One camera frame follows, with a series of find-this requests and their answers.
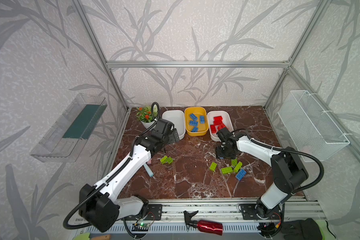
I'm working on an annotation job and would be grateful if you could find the small green lego brick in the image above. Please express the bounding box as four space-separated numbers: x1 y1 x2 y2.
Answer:
209 162 218 172

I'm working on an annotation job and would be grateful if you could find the red lego brick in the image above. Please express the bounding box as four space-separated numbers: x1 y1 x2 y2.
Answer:
214 120 223 125
210 125 217 134
213 116 223 121

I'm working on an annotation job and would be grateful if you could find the green lego brick pair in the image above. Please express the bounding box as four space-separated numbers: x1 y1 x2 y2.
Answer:
160 156 174 164

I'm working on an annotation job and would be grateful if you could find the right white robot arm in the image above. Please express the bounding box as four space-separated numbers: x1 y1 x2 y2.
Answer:
216 127 325 219

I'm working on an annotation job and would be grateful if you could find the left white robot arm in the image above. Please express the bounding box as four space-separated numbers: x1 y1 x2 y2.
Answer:
63 119 180 233

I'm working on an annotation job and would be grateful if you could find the potted plant white pot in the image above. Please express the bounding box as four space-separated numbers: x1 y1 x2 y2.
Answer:
136 104 160 129

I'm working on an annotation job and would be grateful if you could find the left white container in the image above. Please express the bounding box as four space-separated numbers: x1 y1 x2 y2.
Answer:
162 110 186 140

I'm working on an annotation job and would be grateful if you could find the white container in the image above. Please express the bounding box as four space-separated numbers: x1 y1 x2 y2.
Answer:
162 110 186 140
207 111 234 142

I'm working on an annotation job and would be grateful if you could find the right white container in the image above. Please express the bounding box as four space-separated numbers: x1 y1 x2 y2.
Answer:
207 111 234 142

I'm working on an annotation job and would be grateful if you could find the yellow container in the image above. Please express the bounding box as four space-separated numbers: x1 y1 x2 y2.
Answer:
185 107 209 137

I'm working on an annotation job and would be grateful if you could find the red spray bottle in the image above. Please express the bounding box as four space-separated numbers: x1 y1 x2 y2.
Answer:
184 211 223 236

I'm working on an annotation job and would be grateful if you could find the left circuit board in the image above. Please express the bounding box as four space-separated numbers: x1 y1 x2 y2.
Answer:
132 221 154 232

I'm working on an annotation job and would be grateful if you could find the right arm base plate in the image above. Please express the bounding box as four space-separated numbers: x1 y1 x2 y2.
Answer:
239 204 281 220

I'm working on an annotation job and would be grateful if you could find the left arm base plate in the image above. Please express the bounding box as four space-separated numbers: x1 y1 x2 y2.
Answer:
125 204 163 221

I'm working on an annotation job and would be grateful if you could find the white wire mesh basket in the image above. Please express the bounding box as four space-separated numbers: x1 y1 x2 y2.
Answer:
278 90 350 161

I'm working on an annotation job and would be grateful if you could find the clear wall shelf green mat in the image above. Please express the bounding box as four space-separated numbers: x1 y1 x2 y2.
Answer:
30 94 108 163

